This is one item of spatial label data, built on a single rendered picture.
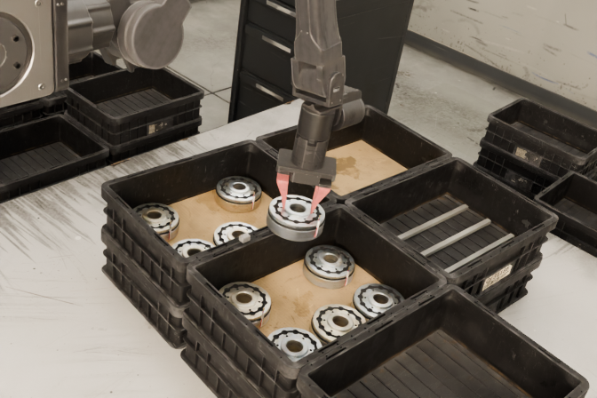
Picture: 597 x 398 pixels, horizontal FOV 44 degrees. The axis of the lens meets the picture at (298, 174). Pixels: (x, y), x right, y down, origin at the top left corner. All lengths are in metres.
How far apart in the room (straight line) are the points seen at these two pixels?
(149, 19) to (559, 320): 1.25
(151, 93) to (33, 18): 2.08
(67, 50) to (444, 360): 0.89
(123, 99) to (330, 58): 1.73
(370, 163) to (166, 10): 1.11
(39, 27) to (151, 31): 0.14
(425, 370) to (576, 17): 3.41
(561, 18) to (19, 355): 3.73
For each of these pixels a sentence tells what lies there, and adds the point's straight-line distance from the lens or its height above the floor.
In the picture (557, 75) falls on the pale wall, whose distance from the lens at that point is 4.68.
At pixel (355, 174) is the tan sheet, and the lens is 1.87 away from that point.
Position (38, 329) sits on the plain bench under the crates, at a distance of 1.56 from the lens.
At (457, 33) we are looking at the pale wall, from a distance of 4.94.
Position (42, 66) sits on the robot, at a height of 1.43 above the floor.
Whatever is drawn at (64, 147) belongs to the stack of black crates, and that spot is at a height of 0.38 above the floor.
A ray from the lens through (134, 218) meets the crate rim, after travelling 1.45.
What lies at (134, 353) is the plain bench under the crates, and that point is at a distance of 1.50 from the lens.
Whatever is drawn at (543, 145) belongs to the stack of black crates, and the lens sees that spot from 2.86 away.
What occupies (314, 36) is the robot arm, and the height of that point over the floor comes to 1.37.
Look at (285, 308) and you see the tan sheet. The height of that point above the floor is 0.83.
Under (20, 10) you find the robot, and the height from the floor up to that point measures 1.49.
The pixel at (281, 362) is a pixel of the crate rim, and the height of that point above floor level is 0.93.
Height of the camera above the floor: 1.78
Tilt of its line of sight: 32 degrees down
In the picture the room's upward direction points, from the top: 10 degrees clockwise
